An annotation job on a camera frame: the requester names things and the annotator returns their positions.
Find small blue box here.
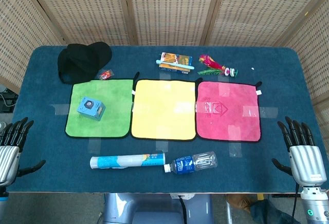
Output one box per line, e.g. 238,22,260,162
77,96,106,122

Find pink cloth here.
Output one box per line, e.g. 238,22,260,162
196,81,263,143

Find white blue tube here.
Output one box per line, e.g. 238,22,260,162
89,153,166,170

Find black cable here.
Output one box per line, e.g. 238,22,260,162
178,195,189,224

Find clear plastic water bottle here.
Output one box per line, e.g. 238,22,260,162
163,151,218,176

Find light blue toothbrush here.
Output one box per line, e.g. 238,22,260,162
156,59,195,70

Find orange printed carton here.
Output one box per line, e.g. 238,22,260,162
158,52,194,75

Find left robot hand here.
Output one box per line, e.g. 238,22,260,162
0,117,47,186

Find small red candy wrapper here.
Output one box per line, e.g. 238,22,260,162
99,69,114,80

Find feather shuttlecock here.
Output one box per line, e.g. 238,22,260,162
197,55,240,78

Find woven folding screen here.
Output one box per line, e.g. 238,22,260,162
0,0,329,132

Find black cap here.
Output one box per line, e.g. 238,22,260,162
57,41,113,85

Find green cloth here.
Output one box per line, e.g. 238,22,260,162
64,78,134,139

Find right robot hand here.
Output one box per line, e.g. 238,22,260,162
271,116,324,186

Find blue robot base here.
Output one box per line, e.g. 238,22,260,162
102,193,214,224

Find yellow cloth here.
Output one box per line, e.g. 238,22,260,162
131,79,196,141

